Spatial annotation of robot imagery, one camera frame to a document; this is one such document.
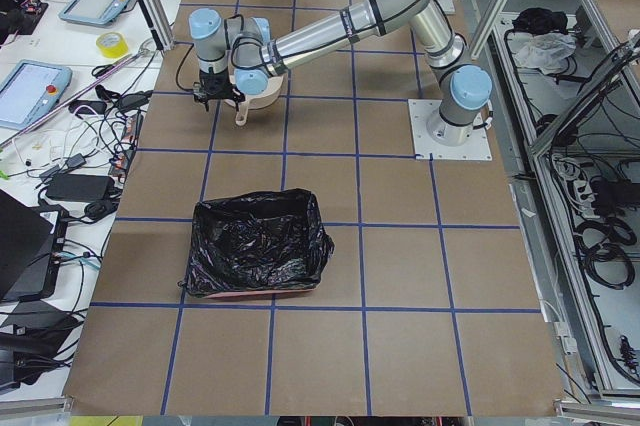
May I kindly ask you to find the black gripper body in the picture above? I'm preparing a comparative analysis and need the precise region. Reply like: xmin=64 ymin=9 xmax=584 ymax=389
xmin=193 ymin=69 xmax=234 ymax=99

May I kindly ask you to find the beige plastic dustpan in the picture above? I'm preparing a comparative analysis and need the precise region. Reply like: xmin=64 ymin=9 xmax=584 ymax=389
xmin=223 ymin=76 xmax=284 ymax=126

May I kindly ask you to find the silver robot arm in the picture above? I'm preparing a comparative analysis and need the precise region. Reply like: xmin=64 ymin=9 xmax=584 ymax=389
xmin=189 ymin=0 xmax=493 ymax=128

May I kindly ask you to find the black bag lined bin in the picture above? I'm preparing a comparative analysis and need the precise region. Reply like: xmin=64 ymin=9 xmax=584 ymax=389
xmin=179 ymin=188 xmax=334 ymax=298

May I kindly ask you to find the yellow tape roll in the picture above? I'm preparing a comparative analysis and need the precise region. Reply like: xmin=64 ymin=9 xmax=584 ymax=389
xmin=95 ymin=32 xmax=129 ymax=59

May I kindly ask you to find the blue teach pendant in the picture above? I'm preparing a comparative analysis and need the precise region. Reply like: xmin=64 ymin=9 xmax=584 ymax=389
xmin=58 ymin=0 xmax=132 ymax=27
xmin=1 ymin=60 xmax=72 ymax=130

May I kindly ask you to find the black power brick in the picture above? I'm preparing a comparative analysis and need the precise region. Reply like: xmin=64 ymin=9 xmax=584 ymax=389
xmin=46 ymin=174 xmax=115 ymax=202

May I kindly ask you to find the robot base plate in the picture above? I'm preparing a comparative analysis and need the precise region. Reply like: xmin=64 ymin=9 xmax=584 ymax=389
xmin=407 ymin=99 xmax=493 ymax=162

